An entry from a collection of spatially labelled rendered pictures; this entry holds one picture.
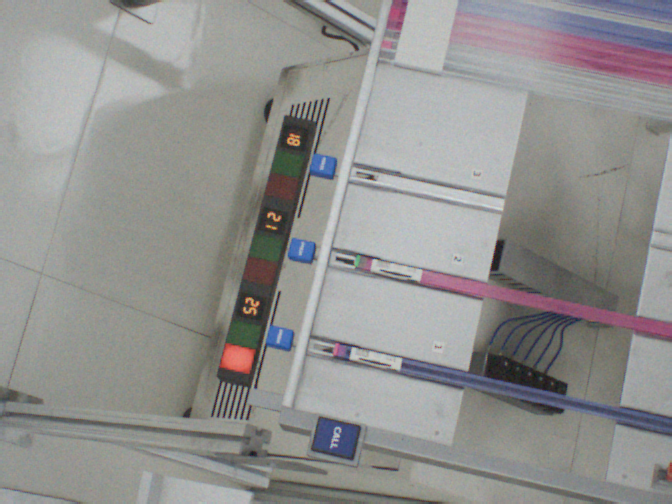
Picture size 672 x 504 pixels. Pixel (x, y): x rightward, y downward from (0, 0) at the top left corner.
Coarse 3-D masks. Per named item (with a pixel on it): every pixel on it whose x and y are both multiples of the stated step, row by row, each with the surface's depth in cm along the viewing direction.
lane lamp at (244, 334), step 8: (232, 320) 169; (232, 328) 169; (240, 328) 169; (248, 328) 169; (256, 328) 169; (232, 336) 168; (240, 336) 168; (248, 336) 168; (256, 336) 168; (240, 344) 168; (248, 344) 168; (256, 344) 168
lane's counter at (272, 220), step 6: (264, 210) 172; (270, 210) 172; (276, 210) 172; (264, 216) 172; (270, 216) 172; (276, 216) 172; (282, 216) 172; (264, 222) 172; (270, 222) 172; (276, 222) 172; (282, 222) 172; (258, 228) 172; (264, 228) 172; (270, 228) 172; (276, 228) 172; (282, 228) 172; (282, 234) 171
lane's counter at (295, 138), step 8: (288, 128) 175; (296, 128) 175; (304, 128) 175; (288, 136) 175; (296, 136) 175; (304, 136) 175; (280, 144) 174; (288, 144) 174; (296, 144) 174; (304, 144) 174
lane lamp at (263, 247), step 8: (256, 240) 171; (264, 240) 171; (272, 240) 171; (280, 240) 171; (256, 248) 171; (264, 248) 171; (272, 248) 171; (280, 248) 171; (256, 256) 171; (264, 256) 171; (272, 256) 171
